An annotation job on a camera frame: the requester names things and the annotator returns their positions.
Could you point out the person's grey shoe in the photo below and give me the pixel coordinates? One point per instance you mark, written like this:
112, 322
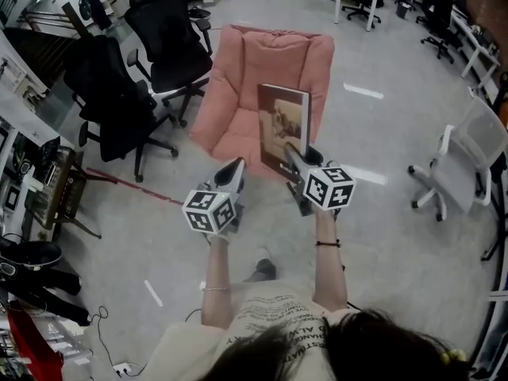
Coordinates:
264, 269

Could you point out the black wrist band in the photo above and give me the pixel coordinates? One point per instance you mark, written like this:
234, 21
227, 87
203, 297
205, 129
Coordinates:
328, 244

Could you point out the white grey office chair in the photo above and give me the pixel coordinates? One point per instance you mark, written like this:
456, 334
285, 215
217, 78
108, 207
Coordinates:
464, 165

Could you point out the red box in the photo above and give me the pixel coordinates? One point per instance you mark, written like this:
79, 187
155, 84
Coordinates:
31, 343

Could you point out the white power strip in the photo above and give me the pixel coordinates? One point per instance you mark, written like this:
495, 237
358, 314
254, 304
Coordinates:
122, 368

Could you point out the pink cushioned seat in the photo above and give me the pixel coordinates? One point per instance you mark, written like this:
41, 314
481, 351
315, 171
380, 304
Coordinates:
246, 89

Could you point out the black waste bin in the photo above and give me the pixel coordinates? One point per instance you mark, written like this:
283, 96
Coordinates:
402, 10

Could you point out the black backpack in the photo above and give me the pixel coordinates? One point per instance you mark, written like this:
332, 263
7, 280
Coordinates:
92, 4

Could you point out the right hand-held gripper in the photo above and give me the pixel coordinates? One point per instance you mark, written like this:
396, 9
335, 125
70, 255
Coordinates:
329, 189

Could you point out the person's left forearm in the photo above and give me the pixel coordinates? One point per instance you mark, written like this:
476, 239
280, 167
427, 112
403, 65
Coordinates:
216, 276

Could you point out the person's right forearm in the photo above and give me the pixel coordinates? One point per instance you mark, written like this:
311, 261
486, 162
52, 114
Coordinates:
328, 268

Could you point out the black mesh office chair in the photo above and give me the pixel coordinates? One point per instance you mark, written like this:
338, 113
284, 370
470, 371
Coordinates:
107, 101
170, 42

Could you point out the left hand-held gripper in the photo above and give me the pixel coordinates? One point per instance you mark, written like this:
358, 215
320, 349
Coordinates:
216, 212

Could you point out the brown hardcover book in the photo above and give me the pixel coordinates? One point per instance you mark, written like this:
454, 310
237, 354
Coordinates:
279, 125

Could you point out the wooden stool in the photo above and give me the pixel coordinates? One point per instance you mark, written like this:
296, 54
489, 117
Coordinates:
55, 197

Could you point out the person's beige printed shirt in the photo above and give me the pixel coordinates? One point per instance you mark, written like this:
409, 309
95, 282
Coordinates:
258, 324

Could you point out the white table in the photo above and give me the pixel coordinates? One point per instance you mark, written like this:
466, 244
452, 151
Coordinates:
20, 109

